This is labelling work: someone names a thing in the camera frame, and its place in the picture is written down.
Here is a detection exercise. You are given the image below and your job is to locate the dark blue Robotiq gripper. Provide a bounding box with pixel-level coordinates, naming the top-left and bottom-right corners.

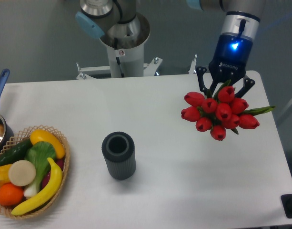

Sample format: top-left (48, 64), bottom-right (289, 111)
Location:
top-left (196, 34), bottom-right (255, 98)

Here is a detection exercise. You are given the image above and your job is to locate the red tulip bouquet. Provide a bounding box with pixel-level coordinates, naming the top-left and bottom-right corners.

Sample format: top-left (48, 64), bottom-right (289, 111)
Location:
top-left (181, 80), bottom-right (275, 141)

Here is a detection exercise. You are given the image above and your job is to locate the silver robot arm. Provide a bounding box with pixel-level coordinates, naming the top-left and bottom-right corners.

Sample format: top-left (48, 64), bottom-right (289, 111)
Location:
top-left (187, 0), bottom-right (266, 98)

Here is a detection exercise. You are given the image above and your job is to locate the dark grey ribbed vase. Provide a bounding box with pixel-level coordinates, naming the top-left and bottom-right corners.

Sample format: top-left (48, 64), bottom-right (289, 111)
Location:
top-left (101, 132), bottom-right (136, 180)

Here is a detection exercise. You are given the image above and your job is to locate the black device at table edge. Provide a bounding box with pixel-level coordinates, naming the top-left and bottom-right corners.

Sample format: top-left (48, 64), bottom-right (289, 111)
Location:
top-left (281, 194), bottom-right (292, 219)

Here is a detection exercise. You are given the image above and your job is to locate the purple eggplant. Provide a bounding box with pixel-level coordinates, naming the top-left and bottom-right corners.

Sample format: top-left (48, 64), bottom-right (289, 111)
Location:
top-left (41, 158), bottom-right (64, 189)

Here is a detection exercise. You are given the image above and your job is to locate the yellow banana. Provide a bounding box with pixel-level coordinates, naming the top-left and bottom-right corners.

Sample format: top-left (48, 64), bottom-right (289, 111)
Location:
top-left (11, 157), bottom-right (62, 216)

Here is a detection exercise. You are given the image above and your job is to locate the green bok choy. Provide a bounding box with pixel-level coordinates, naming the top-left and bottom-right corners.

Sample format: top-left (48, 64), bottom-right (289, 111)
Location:
top-left (24, 141), bottom-right (56, 198)

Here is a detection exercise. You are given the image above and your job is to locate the woven wicker basket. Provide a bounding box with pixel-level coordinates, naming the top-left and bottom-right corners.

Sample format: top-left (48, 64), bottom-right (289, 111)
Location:
top-left (0, 125), bottom-right (70, 219)

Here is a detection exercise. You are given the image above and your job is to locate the green cucumber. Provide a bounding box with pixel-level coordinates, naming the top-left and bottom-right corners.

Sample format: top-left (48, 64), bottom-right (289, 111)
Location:
top-left (0, 138), bottom-right (32, 167)

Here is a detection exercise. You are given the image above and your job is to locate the beige round radish slice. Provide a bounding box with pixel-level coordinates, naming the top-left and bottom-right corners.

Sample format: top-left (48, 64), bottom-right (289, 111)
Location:
top-left (8, 160), bottom-right (36, 187)

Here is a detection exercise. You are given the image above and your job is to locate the yellow bell pepper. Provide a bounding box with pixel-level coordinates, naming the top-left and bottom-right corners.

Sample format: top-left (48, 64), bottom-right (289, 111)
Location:
top-left (0, 164), bottom-right (12, 187)

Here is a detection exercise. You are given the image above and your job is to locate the orange fruit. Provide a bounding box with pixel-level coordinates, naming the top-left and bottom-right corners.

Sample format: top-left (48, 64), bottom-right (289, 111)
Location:
top-left (0, 183), bottom-right (23, 206)

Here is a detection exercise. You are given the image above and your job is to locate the white frame at right edge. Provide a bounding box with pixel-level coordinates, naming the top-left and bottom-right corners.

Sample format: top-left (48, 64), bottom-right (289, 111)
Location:
top-left (275, 98), bottom-right (292, 127)

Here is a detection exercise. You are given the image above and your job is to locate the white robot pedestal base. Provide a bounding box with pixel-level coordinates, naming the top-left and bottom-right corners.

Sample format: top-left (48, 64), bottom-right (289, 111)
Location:
top-left (74, 0), bottom-right (198, 81)

